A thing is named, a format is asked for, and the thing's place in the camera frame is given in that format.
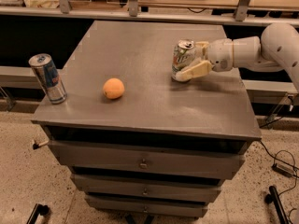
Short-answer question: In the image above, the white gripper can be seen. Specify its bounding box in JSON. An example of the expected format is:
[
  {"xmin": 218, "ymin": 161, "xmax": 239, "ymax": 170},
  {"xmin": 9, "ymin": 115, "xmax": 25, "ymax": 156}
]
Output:
[{"xmin": 176, "ymin": 38, "xmax": 233, "ymax": 81}]

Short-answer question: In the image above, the white green 7up can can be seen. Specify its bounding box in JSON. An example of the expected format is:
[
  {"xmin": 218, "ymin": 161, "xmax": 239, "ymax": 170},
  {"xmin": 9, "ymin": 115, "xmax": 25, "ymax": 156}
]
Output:
[{"xmin": 172, "ymin": 39, "xmax": 196, "ymax": 81}]

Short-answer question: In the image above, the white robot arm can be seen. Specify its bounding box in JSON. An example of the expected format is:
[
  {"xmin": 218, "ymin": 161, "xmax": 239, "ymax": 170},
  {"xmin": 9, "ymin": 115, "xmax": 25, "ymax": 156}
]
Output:
[{"xmin": 172, "ymin": 23, "xmax": 299, "ymax": 91}]

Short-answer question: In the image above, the blue silver Red Bull can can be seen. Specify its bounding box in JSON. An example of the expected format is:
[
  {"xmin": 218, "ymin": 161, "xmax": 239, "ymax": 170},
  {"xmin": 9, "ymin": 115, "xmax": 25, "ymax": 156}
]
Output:
[{"xmin": 29, "ymin": 53, "xmax": 67, "ymax": 105}]

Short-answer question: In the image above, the orange fruit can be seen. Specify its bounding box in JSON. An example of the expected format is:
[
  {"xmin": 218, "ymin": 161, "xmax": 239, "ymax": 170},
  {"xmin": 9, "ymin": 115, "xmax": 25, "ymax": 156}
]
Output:
[{"xmin": 103, "ymin": 78, "xmax": 125, "ymax": 99}]

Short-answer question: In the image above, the grey drawer cabinet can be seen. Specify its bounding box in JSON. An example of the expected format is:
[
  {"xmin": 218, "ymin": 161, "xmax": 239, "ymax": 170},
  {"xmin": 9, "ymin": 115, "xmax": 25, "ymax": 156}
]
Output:
[{"xmin": 31, "ymin": 20, "xmax": 263, "ymax": 218}]

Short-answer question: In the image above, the top grey drawer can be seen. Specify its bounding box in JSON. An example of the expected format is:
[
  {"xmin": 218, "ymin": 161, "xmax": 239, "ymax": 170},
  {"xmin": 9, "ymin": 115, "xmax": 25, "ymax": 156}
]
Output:
[{"xmin": 49, "ymin": 141, "xmax": 245, "ymax": 179}]

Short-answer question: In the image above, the grey drawer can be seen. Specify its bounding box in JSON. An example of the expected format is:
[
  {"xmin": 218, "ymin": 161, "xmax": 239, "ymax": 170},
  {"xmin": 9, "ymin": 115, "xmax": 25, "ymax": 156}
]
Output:
[
  {"xmin": 85, "ymin": 195, "xmax": 207, "ymax": 217},
  {"xmin": 71, "ymin": 175, "xmax": 221, "ymax": 203},
  {"xmin": 49, "ymin": 141, "xmax": 245, "ymax": 179}
]

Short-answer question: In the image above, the middle grey drawer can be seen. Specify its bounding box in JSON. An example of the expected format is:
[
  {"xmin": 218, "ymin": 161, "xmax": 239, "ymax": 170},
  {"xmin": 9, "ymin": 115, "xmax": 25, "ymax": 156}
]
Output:
[{"xmin": 71, "ymin": 175, "xmax": 221, "ymax": 203}]

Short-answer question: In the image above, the black power adapter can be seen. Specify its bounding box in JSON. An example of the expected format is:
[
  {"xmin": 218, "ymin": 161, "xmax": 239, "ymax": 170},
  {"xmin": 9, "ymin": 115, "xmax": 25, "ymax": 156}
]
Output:
[{"xmin": 272, "ymin": 163, "xmax": 293, "ymax": 178}]

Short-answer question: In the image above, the black stand leg right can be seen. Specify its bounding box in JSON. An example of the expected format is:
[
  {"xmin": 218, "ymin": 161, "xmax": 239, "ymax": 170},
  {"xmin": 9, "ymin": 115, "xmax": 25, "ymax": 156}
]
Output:
[{"xmin": 264, "ymin": 186, "xmax": 289, "ymax": 224}]

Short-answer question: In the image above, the black stand leg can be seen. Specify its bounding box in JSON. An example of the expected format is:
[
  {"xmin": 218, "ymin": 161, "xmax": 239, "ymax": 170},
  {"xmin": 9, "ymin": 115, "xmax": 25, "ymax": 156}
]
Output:
[
  {"xmin": 264, "ymin": 186, "xmax": 289, "ymax": 224},
  {"xmin": 26, "ymin": 203, "xmax": 50, "ymax": 224}
]

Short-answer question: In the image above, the bottom grey drawer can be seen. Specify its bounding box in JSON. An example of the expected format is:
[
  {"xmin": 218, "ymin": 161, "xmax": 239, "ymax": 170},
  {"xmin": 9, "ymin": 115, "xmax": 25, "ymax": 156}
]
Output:
[{"xmin": 85, "ymin": 195, "xmax": 207, "ymax": 217}]

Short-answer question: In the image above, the black stand leg left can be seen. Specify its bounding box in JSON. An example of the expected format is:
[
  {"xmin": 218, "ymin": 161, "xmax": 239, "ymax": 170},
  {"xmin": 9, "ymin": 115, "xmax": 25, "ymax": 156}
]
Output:
[{"xmin": 26, "ymin": 203, "xmax": 50, "ymax": 224}]

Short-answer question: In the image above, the grey metal shelf rail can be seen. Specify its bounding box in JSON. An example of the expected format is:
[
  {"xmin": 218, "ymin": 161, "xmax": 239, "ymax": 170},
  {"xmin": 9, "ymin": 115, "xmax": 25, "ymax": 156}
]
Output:
[{"xmin": 0, "ymin": 0, "xmax": 299, "ymax": 26}]

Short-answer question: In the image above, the black cable on floor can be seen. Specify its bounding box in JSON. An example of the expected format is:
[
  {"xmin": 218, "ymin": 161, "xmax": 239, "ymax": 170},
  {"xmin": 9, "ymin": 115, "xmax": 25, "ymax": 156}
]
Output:
[{"xmin": 258, "ymin": 105, "xmax": 299, "ymax": 224}]

